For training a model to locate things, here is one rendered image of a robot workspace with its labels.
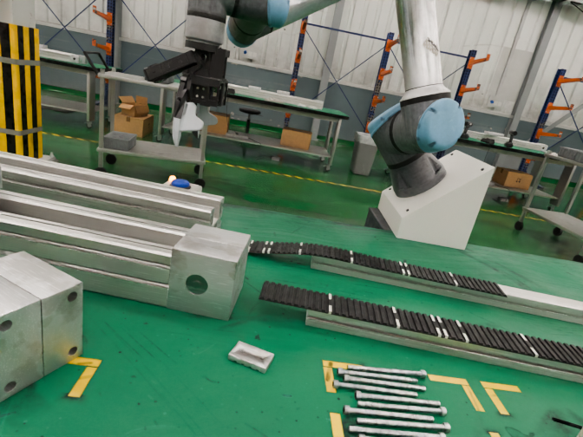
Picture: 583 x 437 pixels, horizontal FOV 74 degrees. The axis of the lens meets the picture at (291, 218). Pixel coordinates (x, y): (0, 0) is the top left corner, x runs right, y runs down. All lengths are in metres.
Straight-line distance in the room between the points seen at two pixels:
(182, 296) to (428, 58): 0.74
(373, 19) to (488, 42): 2.32
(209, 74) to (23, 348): 0.59
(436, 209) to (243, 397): 0.73
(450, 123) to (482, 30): 8.11
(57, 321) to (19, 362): 0.05
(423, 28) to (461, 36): 7.89
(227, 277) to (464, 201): 0.70
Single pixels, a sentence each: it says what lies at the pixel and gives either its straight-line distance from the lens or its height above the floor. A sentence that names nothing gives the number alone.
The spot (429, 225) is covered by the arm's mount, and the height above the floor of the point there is 0.83.
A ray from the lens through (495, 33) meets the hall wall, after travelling 9.18.
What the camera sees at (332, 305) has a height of 0.81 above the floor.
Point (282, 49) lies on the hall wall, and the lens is 8.17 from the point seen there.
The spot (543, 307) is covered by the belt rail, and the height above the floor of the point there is 0.80.
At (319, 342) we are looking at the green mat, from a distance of 0.57.
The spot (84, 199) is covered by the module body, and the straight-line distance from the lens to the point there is 0.81.
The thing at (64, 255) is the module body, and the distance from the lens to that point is 0.63.
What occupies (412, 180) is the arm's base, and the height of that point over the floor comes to 0.92.
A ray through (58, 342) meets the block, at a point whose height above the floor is 0.81.
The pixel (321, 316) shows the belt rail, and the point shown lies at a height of 0.80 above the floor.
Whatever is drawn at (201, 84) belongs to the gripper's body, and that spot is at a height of 1.07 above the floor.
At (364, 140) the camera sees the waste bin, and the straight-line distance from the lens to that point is 5.55.
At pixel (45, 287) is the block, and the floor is 0.87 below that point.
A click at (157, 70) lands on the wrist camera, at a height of 1.08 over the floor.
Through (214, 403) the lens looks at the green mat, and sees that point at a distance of 0.47.
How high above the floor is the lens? 1.12
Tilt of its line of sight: 20 degrees down
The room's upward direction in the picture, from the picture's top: 11 degrees clockwise
